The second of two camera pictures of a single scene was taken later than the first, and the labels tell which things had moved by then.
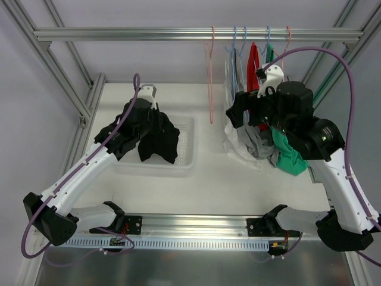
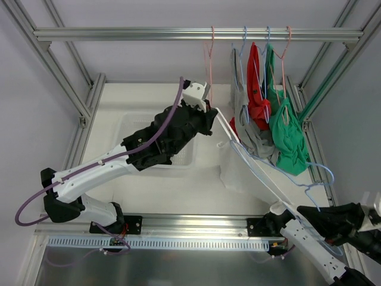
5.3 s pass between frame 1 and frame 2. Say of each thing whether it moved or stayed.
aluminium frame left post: stayed
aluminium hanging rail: stayed
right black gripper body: moved
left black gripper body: moved
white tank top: moved
